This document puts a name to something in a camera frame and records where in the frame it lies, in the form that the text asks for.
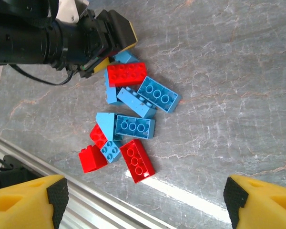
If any blue curved slope lego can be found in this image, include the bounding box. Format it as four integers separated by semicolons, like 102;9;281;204
95;112;116;142

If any wide aluminium table rail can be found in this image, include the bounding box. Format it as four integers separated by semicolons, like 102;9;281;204
0;133;176;229

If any black left wrist camera cable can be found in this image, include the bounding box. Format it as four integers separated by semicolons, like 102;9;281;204
12;63;74;86

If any red two-by-four lego brick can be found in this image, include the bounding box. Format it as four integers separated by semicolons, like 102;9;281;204
119;139;156;185
106;62;148;88

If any red two-by-two lego brick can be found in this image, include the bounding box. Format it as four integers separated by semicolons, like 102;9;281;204
89;124;108;149
78;144;108;174

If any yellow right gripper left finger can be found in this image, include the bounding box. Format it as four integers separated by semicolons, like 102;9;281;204
0;174;69;229

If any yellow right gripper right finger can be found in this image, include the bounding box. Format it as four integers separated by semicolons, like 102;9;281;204
223;174;286;229

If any blue two-by-two lego brick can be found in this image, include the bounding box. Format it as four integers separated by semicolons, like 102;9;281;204
100;140;123;164

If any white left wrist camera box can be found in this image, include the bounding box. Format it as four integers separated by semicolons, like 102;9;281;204
55;0;89;25

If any blue two-by-four lego brick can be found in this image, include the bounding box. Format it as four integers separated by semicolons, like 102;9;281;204
113;114;156;140
116;87;158;119
137;76;183;114

